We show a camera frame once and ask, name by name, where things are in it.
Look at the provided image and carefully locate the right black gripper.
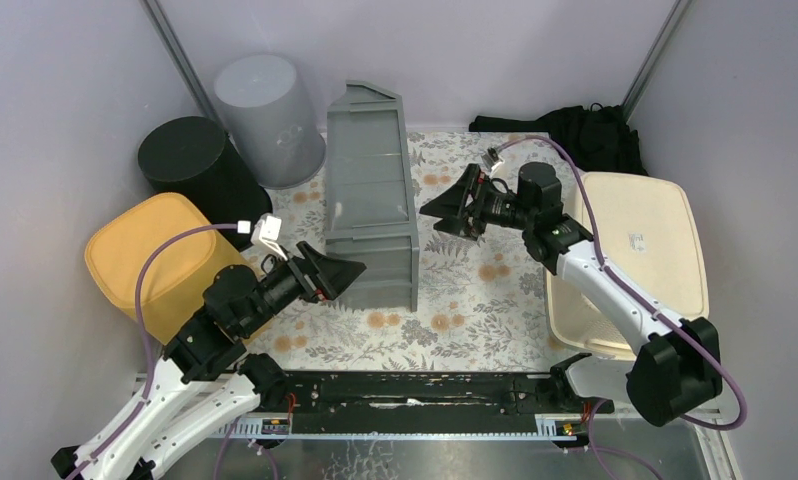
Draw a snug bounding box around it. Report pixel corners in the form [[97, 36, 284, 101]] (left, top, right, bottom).
[[420, 163, 534, 242]]

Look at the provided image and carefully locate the grey plastic tray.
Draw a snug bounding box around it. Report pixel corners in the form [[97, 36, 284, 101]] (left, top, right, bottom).
[[324, 80, 420, 312]]

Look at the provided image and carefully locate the yellow perforated plastic basket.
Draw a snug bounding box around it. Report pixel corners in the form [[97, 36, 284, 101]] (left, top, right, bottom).
[[84, 192, 271, 346]]

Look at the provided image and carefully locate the black ribbed plastic bin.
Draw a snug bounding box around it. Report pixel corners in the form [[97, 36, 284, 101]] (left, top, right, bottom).
[[137, 116, 273, 224]]

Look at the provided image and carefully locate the cream perforated plastic basket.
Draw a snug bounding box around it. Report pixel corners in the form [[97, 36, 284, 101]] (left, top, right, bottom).
[[546, 172, 710, 360]]

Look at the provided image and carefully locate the large grey plastic bin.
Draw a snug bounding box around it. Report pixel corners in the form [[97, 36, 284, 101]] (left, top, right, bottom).
[[213, 54, 326, 190]]

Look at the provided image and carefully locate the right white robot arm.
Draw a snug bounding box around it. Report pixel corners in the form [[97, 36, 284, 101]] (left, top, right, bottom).
[[419, 162, 724, 426]]

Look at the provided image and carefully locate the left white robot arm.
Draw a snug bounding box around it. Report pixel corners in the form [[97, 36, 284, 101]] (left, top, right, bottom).
[[51, 241, 366, 479]]

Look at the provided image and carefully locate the black cloth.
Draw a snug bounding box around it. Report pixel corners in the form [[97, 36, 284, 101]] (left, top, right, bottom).
[[469, 103, 647, 176]]

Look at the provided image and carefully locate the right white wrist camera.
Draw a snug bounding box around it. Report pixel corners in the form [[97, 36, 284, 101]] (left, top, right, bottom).
[[481, 147, 504, 175]]

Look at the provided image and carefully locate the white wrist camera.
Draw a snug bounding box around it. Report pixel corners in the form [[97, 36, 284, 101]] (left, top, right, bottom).
[[236, 213, 288, 261], [481, 147, 504, 175]]

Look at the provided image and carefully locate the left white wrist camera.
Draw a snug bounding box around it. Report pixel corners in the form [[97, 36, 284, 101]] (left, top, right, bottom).
[[236, 213, 288, 261]]

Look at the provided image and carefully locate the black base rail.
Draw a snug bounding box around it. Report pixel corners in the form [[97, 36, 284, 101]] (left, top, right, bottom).
[[254, 370, 614, 430]]

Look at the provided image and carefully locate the aluminium cable duct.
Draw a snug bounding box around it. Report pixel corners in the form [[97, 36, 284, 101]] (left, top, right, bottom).
[[230, 412, 583, 444]]

